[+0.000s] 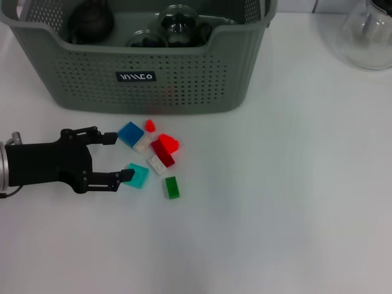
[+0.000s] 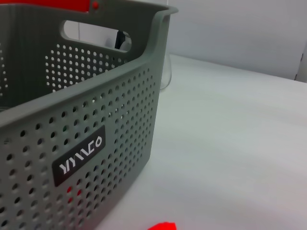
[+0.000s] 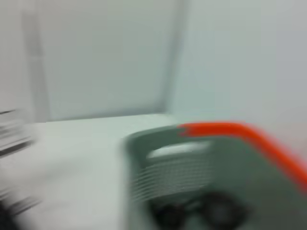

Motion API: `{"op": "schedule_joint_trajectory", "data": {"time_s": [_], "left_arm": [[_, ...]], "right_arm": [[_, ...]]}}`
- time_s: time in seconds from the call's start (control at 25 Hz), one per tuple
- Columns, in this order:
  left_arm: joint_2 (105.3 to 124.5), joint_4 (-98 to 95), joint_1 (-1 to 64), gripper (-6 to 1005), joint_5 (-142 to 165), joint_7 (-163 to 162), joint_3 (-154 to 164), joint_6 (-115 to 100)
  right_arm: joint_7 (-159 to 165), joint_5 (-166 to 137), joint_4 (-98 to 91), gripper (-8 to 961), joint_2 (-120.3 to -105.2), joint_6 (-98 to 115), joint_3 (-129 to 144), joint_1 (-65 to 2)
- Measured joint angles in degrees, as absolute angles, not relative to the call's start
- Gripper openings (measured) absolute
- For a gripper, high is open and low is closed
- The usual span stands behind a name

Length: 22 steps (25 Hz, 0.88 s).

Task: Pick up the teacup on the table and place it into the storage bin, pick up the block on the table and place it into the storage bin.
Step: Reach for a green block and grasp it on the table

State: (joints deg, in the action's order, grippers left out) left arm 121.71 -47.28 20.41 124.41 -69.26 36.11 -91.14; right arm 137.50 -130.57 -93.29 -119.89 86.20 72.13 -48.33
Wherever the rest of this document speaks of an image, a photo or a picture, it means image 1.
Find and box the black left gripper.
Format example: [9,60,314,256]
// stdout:
[4,126,137,195]

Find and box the cyan toy brick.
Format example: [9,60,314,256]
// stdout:
[122,162,150,189]

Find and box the white toy brick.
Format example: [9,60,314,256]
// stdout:
[133,134,156,154]
[146,154,168,175]

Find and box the green toy brick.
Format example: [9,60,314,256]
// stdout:
[161,176,181,200]

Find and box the grey perforated plastic storage bin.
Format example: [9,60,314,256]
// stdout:
[0,0,279,116]

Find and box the blue toy brick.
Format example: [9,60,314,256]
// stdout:
[117,121,145,147]

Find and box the dark red toy brick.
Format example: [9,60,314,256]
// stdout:
[151,139,176,168]

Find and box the large bright red toy brick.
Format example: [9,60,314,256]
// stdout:
[157,133,181,156]

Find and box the black round teapot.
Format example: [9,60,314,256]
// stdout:
[66,0,116,43]

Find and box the clear glass carafe black handle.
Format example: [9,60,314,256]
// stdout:
[336,0,392,70]

